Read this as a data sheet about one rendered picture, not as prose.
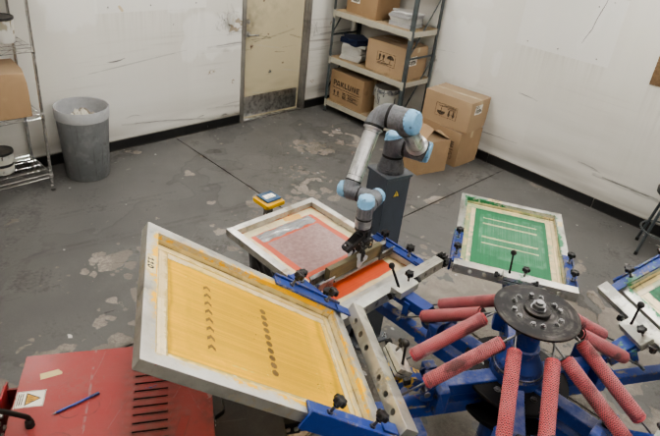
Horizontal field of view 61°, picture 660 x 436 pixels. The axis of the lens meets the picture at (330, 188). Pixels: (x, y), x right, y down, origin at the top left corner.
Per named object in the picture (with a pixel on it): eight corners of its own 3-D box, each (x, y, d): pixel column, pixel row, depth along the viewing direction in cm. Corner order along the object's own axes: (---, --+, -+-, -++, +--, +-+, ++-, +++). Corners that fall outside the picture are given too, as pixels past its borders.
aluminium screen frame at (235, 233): (226, 235, 280) (226, 229, 279) (311, 202, 318) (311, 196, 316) (335, 320, 233) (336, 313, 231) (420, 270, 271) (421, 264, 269)
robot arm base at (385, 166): (392, 161, 319) (395, 145, 315) (409, 173, 309) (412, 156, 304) (371, 166, 312) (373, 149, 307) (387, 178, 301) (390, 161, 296)
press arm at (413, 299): (392, 299, 243) (394, 290, 241) (401, 294, 247) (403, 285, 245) (423, 320, 233) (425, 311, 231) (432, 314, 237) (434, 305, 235)
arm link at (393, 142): (387, 146, 313) (391, 124, 306) (410, 153, 308) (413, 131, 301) (378, 153, 303) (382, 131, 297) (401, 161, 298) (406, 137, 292)
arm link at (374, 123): (368, 94, 260) (332, 192, 257) (390, 100, 256) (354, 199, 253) (375, 102, 271) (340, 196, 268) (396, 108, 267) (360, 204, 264)
